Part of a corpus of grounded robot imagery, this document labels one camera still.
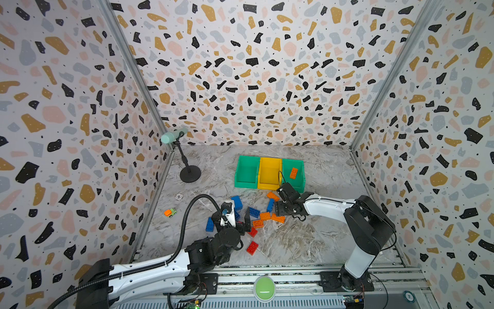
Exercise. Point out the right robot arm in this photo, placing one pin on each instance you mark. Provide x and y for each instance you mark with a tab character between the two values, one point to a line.
370	228

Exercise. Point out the green bin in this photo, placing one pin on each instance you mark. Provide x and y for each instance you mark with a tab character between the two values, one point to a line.
300	182
247	172

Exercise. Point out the left green bin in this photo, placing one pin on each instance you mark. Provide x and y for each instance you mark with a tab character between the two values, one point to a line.
247	172

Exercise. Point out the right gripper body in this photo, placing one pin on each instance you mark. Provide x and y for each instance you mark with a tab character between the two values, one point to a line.
284	209

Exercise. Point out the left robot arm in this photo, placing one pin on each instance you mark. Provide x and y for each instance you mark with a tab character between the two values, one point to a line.
108	286

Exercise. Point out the orange lego brick top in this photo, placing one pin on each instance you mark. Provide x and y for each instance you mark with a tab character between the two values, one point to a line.
273	196

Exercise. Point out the lone red lego brick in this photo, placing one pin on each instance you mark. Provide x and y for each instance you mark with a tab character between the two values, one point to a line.
252	248

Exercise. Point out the orange lego brick low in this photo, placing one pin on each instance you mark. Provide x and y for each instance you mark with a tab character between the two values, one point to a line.
257	224
279	219

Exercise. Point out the blue lego brick top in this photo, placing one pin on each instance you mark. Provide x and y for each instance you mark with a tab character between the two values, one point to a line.
238	204

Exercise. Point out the orange lego brick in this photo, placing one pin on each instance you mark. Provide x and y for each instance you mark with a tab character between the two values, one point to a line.
273	196
294	173

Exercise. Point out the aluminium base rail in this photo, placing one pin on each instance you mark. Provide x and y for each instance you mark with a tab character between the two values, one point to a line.
298	287

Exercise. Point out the green microphone on stand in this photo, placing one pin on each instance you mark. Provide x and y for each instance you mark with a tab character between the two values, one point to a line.
188	174

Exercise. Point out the blue lego brick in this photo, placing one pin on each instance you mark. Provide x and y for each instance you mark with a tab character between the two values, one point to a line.
210	225
238	204
254	213

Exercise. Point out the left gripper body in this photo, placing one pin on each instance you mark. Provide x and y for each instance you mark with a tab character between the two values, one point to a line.
240	228

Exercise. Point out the blue lego brick slim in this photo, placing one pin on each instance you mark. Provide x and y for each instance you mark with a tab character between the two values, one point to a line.
270	205

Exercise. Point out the right green bin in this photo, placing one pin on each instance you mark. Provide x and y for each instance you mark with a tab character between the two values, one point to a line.
300	182

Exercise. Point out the green push button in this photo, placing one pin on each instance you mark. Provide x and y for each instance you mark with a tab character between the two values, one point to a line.
264	289

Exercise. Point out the small orange toy car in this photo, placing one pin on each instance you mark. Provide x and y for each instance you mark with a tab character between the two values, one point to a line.
170	212

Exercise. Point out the red lego brick right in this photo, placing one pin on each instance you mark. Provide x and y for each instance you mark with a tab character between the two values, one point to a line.
253	233

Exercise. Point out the yellow middle bin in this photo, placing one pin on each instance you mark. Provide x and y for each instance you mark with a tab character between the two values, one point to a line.
269	173

